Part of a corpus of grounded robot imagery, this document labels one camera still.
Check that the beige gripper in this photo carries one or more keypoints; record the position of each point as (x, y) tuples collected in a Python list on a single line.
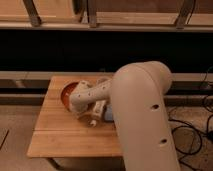
[(87, 115)]

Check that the orange ceramic bowl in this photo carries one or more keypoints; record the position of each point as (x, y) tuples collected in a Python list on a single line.
[(67, 90)]

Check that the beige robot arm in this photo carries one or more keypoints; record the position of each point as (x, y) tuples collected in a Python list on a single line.
[(136, 93)]

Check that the white tube with cap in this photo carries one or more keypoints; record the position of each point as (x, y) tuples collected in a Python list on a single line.
[(101, 105)]

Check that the blue rectangular sponge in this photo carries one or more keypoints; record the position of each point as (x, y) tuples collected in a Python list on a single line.
[(108, 117)]

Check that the dark table leg base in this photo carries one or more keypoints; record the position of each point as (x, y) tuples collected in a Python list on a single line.
[(87, 164)]

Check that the wooden shelf unit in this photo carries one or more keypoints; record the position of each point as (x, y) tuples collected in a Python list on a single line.
[(108, 15)]

